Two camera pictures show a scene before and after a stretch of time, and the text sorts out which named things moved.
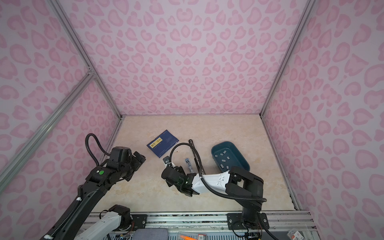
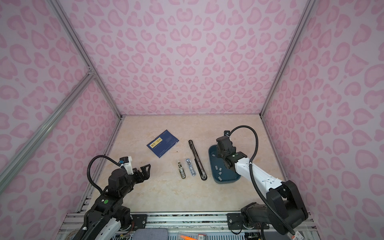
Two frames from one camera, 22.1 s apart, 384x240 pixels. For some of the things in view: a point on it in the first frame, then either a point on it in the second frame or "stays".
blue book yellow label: x=160 y=145 stays
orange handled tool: x=186 y=237 stays
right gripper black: x=169 y=184 → x=219 y=150
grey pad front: x=150 y=234 stays
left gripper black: x=137 y=162 → x=146 y=174
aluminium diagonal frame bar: x=73 y=94 stays
